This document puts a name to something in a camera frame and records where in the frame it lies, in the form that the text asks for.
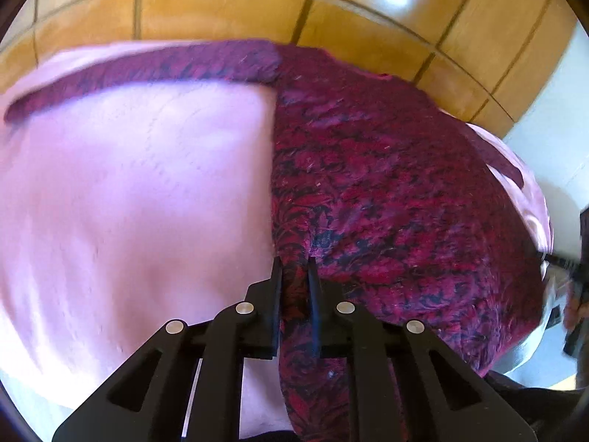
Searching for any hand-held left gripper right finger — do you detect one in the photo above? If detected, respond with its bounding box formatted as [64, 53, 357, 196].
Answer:
[309, 258, 539, 442]

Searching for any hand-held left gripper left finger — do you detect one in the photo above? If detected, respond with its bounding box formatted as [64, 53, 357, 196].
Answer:
[52, 258, 283, 442]

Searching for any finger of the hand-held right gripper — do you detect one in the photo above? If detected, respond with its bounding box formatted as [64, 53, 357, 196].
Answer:
[536, 249, 578, 271]

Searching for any red floral patterned garment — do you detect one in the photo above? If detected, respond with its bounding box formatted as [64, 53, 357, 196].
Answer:
[4, 39, 546, 442]

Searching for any person's right hand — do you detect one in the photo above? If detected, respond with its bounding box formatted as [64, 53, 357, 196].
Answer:
[569, 284, 589, 327]

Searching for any pink bedspread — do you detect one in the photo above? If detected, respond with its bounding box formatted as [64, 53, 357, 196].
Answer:
[0, 39, 553, 442]

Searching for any wooden panelled wardrobe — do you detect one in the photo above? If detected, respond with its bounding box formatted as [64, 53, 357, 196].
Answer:
[0, 0, 578, 136]

